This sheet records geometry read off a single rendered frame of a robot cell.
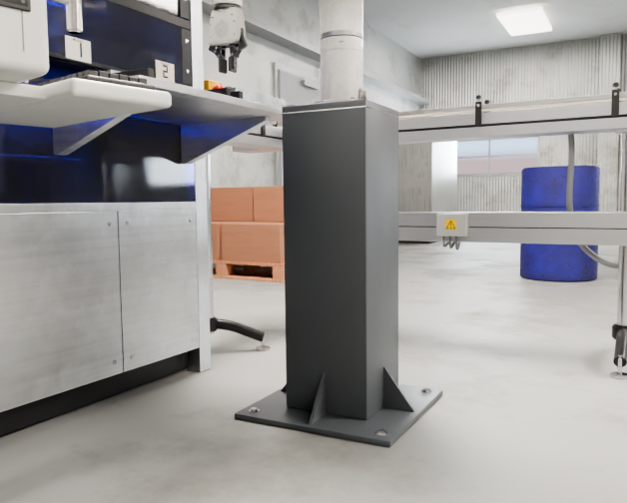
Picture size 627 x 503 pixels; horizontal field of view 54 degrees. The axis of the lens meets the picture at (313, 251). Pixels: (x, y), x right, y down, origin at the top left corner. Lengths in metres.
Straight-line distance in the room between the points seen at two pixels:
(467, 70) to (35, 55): 11.21
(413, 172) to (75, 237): 7.16
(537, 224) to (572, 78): 9.30
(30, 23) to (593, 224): 1.96
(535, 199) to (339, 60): 3.22
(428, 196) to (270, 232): 4.31
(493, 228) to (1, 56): 1.91
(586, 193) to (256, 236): 2.41
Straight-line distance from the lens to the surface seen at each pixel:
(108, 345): 1.93
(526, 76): 11.81
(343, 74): 1.74
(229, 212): 5.36
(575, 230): 2.46
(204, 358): 2.26
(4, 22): 1.07
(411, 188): 8.66
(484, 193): 11.75
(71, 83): 1.10
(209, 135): 2.06
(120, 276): 1.93
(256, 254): 4.70
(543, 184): 4.75
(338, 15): 1.77
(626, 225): 2.45
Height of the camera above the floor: 0.60
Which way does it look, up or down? 5 degrees down
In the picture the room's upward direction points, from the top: 1 degrees counter-clockwise
